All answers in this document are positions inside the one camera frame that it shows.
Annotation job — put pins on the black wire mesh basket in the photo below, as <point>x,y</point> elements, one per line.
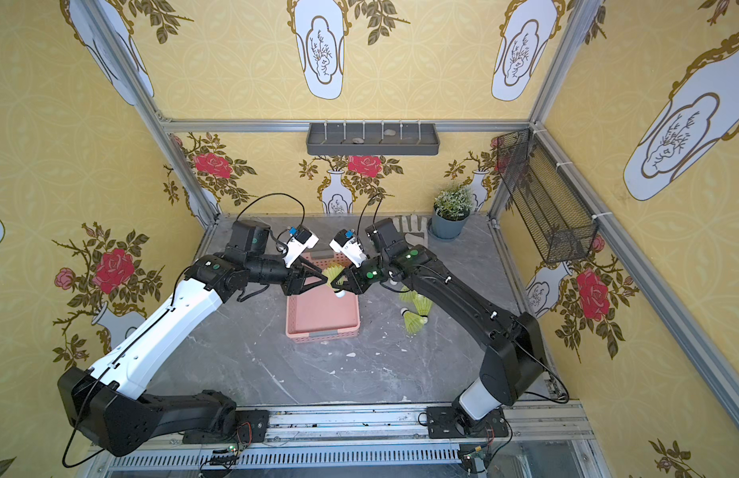
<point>558,221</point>

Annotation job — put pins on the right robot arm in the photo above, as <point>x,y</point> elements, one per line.
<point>514,352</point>

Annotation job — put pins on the pink plastic storage basket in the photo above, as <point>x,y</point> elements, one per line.
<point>319,315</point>

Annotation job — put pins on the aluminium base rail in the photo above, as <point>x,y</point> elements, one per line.
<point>529,439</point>

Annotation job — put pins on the white grey work glove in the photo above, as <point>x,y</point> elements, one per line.
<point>413,228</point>

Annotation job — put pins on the yellow shuttlecock seven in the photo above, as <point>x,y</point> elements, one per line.
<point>414,323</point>

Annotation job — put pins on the yellow shuttlecock six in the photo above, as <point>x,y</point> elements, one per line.
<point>423,305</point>

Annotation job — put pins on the potted plant blue pot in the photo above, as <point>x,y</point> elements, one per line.
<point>452,207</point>

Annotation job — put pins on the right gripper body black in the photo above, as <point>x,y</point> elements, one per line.
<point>361,278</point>

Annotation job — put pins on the grey wall shelf tray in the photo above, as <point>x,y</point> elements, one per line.
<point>357,138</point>

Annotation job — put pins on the yellow shuttlecock two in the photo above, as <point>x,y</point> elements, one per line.
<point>338,293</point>

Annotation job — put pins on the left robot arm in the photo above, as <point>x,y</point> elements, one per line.
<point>109,403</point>

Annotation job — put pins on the yellow shuttlecock three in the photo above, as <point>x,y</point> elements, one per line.
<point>407,296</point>

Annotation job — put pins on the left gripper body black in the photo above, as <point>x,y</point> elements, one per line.
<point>294,278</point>

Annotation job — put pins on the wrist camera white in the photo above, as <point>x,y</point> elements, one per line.
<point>347,243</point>
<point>301,239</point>

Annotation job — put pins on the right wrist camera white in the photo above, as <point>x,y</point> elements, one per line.
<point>347,243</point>

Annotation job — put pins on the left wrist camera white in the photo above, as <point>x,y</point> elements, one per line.
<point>301,239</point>

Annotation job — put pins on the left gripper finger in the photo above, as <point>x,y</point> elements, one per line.
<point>313,270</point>
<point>314,283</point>

